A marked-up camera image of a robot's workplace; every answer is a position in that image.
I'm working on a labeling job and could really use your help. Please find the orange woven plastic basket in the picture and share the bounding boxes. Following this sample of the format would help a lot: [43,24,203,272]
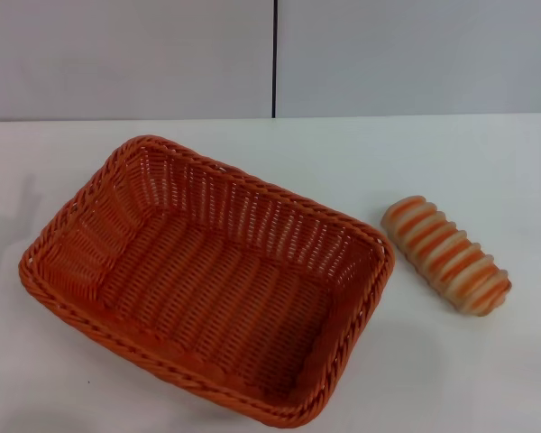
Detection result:
[16,134,396,430]

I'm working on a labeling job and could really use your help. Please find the orange striped bread roll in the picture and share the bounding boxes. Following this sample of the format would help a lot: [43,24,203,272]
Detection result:
[381,194,514,319]

